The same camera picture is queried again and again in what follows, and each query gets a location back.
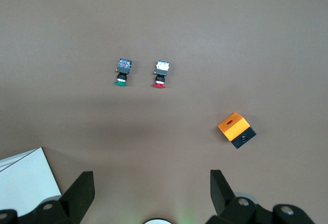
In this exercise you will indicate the red push button switch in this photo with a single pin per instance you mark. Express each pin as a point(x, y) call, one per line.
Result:
point(161, 71)

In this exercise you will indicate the brown table mat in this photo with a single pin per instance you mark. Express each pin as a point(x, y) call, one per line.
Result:
point(164, 29)

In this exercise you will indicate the orange and black button box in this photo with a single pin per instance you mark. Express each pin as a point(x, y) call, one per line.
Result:
point(233, 127)

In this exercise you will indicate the green push button switch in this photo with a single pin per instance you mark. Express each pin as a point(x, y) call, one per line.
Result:
point(123, 70)

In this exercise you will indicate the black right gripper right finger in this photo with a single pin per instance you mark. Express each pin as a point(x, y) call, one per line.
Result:
point(223, 198)

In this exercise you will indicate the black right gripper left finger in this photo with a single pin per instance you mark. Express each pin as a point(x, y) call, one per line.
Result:
point(77, 195)

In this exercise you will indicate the white drawer cabinet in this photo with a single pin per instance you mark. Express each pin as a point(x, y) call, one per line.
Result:
point(23, 178)

